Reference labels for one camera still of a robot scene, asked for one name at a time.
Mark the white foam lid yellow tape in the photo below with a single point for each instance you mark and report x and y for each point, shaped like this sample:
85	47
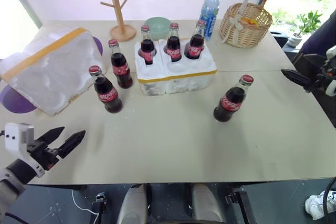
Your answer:
50	72

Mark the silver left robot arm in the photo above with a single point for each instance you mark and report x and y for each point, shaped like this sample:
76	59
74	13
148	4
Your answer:
10	182

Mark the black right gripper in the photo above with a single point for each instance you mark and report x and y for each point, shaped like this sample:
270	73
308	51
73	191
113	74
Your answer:
323	77

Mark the black table clamp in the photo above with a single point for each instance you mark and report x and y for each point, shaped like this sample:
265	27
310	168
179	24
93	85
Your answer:
240	204
100	201

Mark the orange item in basket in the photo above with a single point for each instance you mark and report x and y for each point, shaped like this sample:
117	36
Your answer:
249	21

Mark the pale green bowl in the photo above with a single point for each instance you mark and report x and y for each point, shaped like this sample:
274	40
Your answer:
157	24

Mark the white sneaker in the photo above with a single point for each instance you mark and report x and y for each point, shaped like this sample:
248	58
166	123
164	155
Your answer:
317	204

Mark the grey rounded shape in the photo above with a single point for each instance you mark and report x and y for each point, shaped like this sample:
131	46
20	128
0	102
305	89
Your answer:
207	205
132	205

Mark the white foam bottle holder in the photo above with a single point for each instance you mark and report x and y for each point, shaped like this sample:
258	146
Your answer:
178	77

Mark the glass cola bottle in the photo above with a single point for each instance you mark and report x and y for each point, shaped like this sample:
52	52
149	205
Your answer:
121	70
194	47
173	48
147	49
231	103
109	96

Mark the purple round plate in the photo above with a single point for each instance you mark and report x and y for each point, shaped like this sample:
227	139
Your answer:
14	102
98	45

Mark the potted green plant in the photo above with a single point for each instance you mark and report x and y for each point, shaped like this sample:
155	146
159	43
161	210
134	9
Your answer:
305	27

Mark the wooden mug tree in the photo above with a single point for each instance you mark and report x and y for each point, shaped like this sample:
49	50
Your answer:
119	11

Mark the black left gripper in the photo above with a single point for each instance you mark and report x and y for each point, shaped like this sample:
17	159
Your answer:
43	154

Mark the blue plastic water bottle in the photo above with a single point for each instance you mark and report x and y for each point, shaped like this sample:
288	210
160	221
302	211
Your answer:
210	11

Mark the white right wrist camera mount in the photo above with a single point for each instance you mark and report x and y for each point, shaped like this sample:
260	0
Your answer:
332	56

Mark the person in dark clothing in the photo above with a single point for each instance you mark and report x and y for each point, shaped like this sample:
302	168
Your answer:
320	32

